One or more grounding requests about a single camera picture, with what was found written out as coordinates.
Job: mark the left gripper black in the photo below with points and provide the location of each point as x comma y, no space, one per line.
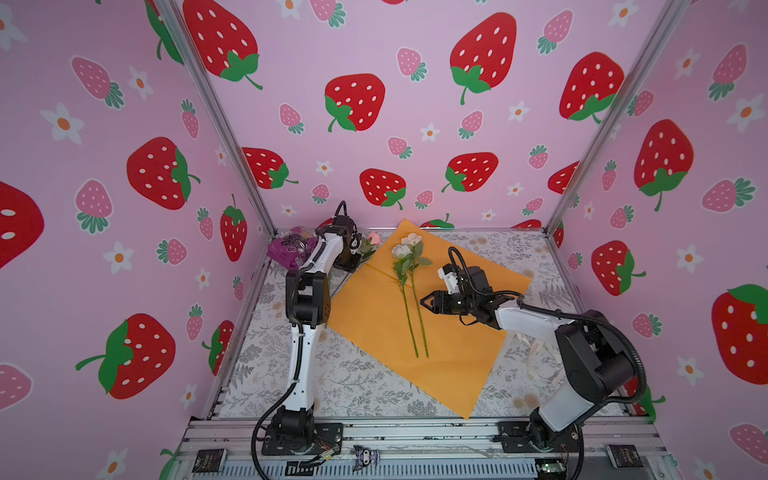
352,266

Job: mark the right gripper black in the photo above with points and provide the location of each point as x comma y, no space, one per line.
437,301

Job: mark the fake cream rose stem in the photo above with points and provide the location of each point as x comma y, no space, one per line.
403,255

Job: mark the orange wrapping paper sheet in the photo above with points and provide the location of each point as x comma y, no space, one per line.
371,368

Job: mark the fake pink rose stem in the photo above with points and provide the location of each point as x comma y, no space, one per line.
369,245

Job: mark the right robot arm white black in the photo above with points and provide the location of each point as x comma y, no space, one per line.
601,364

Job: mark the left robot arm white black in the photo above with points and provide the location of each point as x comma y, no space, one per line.
288,425

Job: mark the purple plastic snack bag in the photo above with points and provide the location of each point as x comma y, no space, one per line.
293,248

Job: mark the white ribbon strip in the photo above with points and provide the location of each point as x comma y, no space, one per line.
534,347

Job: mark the small purple figure charm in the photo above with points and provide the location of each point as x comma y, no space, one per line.
365,457

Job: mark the right black label plate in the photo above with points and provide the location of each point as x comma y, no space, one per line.
624,457

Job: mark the black label plate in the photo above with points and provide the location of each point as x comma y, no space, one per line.
624,457
209,461

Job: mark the left black label plate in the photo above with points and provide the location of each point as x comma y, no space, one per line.
209,461

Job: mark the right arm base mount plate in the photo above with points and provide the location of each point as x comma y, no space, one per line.
524,437

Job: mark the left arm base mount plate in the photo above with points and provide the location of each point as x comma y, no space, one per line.
322,437

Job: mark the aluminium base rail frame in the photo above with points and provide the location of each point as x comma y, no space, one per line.
431,448

